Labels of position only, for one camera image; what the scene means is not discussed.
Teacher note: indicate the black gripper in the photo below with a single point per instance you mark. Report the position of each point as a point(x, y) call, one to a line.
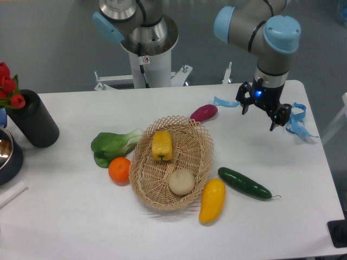
point(267, 99)

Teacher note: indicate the yellow bell pepper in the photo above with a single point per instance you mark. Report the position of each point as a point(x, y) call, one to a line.
point(162, 149)

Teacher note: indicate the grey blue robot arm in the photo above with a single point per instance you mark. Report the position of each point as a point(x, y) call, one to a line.
point(258, 28)

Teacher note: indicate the woven wicker basket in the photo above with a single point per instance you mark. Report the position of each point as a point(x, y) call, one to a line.
point(192, 150)

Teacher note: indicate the blue ribbon strip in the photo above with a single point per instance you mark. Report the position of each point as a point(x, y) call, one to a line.
point(296, 124)

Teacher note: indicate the small blue ribbon piece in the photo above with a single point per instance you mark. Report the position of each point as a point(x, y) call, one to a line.
point(225, 103)

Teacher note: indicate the purple sweet potato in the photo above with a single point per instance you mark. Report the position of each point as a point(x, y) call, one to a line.
point(204, 113)

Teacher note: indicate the dark green cucumber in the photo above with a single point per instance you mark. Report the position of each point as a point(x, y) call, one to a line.
point(244, 184)

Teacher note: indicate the yellow mango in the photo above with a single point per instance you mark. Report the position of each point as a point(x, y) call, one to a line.
point(212, 203)

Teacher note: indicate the beige onion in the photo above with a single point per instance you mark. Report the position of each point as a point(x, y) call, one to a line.
point(181, 182)

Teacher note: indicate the black device at edge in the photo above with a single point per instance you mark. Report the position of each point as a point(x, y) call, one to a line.
point(337, 230)

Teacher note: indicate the orange fruit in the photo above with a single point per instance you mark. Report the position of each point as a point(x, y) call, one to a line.
point(119, 170)

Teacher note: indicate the green bok choy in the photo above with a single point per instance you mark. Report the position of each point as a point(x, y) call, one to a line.
point(109, 146)

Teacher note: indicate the black cylindrical vase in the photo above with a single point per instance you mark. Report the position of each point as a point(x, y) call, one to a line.
point(34, 121)

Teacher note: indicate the red tulip flowers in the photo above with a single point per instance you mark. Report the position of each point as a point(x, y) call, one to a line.
point(11, 97)

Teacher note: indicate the dark metal bowl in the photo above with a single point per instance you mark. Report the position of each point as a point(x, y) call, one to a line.
point(11, 157)

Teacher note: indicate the white flat stick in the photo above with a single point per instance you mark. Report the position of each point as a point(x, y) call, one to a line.
point(11, 193)

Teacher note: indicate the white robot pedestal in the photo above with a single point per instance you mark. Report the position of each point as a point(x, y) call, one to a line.
point(148, 39)

